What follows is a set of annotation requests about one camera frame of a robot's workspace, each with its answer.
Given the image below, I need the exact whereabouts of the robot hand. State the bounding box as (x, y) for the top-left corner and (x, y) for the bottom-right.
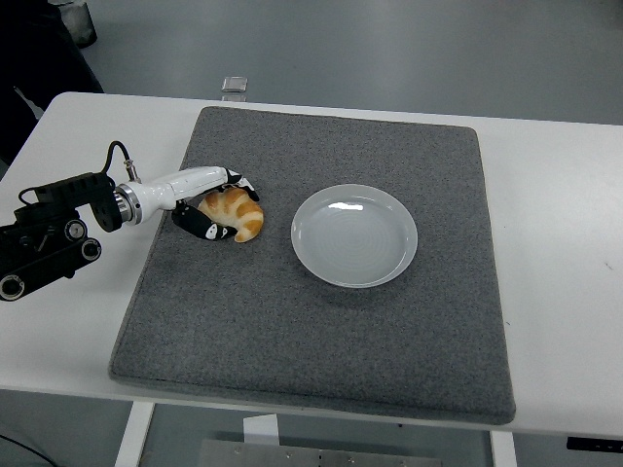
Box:
(129, 165), (262, 243)

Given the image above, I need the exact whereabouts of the croissant bread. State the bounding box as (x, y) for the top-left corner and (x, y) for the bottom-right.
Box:
(197, 188), (265, 243)

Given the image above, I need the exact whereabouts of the white round plate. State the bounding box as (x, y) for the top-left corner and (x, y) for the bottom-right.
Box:
(290, 183), (419, 289)

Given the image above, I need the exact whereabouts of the grey metal plate with screws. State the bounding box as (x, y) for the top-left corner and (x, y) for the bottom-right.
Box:
(198, 439), (442, 467)

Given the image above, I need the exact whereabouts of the person's leg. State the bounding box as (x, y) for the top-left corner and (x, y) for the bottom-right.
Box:
(0, 0), (105, 165)

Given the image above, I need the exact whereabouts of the dark mesh bin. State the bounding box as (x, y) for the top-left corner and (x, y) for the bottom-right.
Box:
(51, 0), (98, 49)

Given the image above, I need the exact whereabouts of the grey felt mat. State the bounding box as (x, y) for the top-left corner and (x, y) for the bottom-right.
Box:
(106, 105), (517, 425)

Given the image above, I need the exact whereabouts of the white table leg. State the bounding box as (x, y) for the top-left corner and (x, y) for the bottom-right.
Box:
(489, 430), (518, 467)
(114, 401), (156, 467)

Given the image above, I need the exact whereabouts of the black table control panel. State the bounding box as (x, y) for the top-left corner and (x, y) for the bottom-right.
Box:
(566, 436), (623, 451)

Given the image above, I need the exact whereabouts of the black floor cable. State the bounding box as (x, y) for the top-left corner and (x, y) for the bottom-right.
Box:
(0, 430), (50, 467)

